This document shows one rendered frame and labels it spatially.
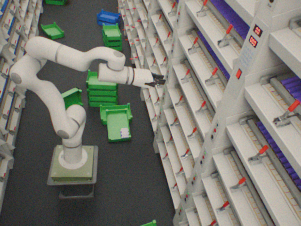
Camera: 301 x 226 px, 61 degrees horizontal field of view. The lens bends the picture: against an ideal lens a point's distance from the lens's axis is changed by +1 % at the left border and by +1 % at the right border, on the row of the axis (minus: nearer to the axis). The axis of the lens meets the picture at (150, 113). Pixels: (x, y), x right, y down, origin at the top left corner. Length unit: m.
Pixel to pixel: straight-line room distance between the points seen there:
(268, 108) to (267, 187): 0.26
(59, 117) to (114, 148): 0.95
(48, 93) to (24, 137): 1.15
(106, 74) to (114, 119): 1.31
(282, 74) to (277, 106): 0.14
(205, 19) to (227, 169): 0.69
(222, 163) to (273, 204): 0.34
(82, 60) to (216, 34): 0.60
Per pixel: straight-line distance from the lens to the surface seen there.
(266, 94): 0.91
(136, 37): 3.13
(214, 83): 1.22
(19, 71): 1.37
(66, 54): 1.25
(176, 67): 1.64
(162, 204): 2.09
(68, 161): 1.81
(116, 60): 1.16
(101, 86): 2.51
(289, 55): 0.78
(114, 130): 2.42
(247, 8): 0.96
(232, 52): 1.08
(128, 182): 2.15
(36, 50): 1.30
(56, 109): 1.48
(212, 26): 1.25
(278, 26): 0.84
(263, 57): 0.89
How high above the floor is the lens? 1.87
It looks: 45 degrees down
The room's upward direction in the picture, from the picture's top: 8 degrees clockwise
